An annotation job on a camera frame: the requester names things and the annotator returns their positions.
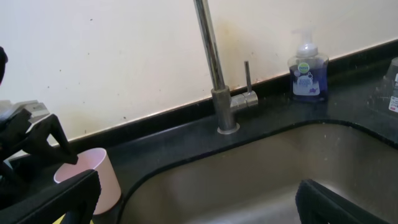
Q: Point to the steel tap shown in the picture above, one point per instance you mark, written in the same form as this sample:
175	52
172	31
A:
222	102

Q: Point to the blue soap bottle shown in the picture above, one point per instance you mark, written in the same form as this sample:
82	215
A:
308	84

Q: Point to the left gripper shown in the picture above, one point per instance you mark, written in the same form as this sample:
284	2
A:
14	130

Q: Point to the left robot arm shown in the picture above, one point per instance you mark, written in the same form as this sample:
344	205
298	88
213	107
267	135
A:
2	63

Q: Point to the yellow cup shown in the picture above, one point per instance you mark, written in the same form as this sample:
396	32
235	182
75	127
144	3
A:
59	221

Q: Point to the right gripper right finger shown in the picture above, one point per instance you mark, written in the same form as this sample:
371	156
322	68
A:
323	208

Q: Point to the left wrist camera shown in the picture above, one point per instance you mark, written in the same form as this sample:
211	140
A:
34	109

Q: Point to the pink cup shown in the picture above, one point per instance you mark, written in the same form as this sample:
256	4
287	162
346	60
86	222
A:
105	186

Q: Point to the steel sink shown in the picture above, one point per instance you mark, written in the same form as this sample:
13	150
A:
248	174

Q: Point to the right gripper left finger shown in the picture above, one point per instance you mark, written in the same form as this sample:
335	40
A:
46	202

